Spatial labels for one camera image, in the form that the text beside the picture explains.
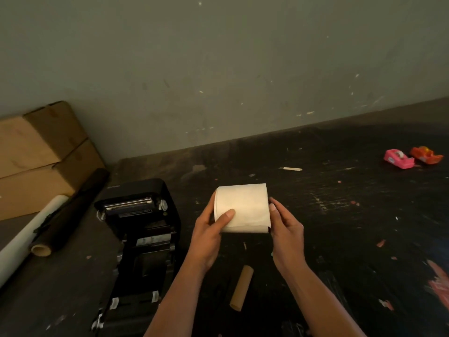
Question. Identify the black film roll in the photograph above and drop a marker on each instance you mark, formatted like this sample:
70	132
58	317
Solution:
73	210

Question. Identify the orange tape dispenser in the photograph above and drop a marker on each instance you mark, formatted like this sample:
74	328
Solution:
426	156

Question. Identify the black printer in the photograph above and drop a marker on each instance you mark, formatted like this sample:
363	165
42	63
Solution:
144	249

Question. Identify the pink tape dispenser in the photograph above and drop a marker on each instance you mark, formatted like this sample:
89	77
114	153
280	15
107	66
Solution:
398	160

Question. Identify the person's right hand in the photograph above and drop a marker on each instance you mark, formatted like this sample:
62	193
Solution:
287	238

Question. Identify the white film roll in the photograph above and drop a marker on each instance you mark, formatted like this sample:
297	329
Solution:
24	238

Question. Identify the person's left forearm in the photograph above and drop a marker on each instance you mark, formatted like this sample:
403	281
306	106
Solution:
179	308

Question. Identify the person's left hand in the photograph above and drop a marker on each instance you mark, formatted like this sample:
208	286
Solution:
207	242

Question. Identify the person's right forearm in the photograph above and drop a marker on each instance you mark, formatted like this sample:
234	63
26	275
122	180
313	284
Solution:
322	308

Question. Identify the brown cardboard core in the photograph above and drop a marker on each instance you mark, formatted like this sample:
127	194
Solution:
242	287

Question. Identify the white paper roll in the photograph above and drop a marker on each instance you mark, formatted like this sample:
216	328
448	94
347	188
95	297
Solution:
245	203

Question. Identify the red printed sticker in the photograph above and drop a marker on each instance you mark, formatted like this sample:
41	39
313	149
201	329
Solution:
440	284

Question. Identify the brown cardboard box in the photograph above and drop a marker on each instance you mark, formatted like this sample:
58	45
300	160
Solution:
31	143
35	189

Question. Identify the small white stick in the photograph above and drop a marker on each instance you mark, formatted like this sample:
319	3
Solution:
291	168

